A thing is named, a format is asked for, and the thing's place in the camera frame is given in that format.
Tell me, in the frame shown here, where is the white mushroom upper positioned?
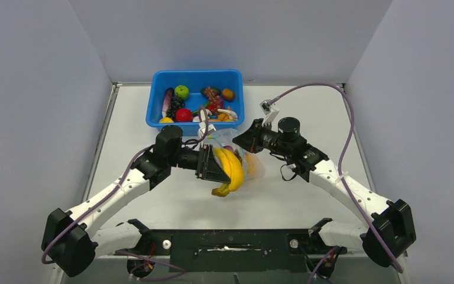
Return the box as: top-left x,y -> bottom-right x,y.
192,109 -> 212,122

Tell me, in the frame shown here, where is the dark green avocado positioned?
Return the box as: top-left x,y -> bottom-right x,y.
200,86 -> 222,98

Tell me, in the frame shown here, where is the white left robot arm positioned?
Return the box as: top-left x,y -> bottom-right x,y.
41,122 -> 232,276

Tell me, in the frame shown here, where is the yellow banana bunch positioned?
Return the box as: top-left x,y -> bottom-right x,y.
212,148 -> 244,197

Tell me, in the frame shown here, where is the dark black grape bunch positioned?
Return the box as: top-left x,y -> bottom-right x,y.
166,96 -> 185,120

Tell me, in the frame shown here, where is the brown kiwi fruit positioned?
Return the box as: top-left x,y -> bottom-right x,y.
221,88 -> 236,102

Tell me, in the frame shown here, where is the aluminium frame rail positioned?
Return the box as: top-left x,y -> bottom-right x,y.
47,82 -> 122,283

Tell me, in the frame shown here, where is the blue plastic bin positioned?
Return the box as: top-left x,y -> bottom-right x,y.
145,69 -> 245,130

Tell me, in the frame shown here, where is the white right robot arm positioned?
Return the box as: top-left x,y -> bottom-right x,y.
232,117 -> 416,269

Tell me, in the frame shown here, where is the clear zip top bag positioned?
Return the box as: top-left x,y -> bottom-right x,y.
206,128 -> 265,180

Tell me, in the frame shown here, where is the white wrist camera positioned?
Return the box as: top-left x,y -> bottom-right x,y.
260,100 -> 280,127
197,122 -> 216,139

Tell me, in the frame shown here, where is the red apple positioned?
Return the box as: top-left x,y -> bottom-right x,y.
174,108 -> 194,122

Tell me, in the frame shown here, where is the white mushroom lower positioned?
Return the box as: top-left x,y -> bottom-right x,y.
217,109 -> 238,122

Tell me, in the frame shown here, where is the red grape bunch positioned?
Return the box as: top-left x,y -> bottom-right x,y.
205,96 -> 224,115

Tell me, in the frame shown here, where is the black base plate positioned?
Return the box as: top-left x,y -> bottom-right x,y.
127,229 -> 330,279

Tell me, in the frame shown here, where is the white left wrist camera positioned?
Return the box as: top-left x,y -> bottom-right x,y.
197,122 -> 216,139

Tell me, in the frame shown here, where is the white mushroom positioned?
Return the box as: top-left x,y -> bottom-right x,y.
217,109 -> 238,122
192,109 -> 212,122

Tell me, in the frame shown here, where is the yellow bell pepper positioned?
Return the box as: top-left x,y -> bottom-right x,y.
245,153 -> 260,179

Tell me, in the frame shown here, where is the yellow lemon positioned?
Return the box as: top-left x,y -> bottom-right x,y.
159,117 -> 174,124

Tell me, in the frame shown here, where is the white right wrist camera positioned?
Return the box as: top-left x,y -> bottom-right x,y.
260,100 -> 280,127

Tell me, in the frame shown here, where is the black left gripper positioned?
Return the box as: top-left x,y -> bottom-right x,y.
168,144 -> 231,183

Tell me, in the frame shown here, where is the purple eggplant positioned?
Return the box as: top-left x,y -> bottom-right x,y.
161,88 -> 174,118

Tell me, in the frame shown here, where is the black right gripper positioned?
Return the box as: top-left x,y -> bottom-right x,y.
233,118 -> 291,157

